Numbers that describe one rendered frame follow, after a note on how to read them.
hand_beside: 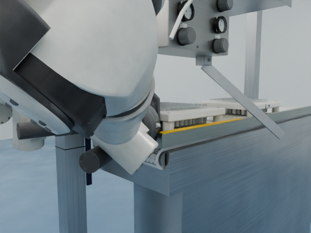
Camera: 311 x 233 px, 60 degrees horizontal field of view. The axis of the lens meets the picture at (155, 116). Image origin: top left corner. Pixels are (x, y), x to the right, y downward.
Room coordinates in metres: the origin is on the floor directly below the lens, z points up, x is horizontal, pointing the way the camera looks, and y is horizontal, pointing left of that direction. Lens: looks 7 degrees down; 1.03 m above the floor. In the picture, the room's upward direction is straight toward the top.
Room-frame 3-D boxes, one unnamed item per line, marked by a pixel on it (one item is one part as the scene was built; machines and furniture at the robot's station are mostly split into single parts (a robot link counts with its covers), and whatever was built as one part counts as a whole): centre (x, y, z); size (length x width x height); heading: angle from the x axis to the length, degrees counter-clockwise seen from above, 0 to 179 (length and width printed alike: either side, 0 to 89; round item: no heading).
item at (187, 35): (0.54, -0.06, 1.12); 0.03 x 0.03 x 0.05; 45
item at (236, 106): (1.07, -0.33, 0.95); 0.25 x 0.24 x 0.02; 45
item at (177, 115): (0.78, -0.03, 0.95); 0.25 x 0.24 x 0.02; 135
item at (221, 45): (0.63, -0.15, 1.12); 0.03 x 0.03 x 0.04; 45
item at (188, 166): (1.13, -0.39, 0.83); 1.30 x 0.29 x 0.10; 135
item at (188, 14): (0.55, -0.06, 1.17); 0.04 x 0.01 x 0.04; 135
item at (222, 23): (0.63, -0.15, 1.16); 0.04 x 0.01 x 0.04; 135
